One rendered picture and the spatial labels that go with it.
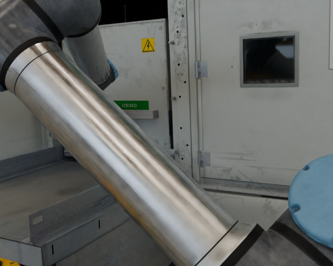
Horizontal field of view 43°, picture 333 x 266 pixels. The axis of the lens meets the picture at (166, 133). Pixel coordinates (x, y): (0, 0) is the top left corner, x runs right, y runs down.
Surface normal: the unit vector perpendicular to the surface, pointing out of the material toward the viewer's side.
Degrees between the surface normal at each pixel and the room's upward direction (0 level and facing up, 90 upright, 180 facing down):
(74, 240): 90
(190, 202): 49
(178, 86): 90
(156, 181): 59
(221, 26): 90
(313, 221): 43
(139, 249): 90
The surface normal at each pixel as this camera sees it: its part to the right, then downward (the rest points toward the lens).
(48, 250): 0.88, 0.04
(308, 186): -0.33, -0.61
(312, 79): -0.48, 0.15
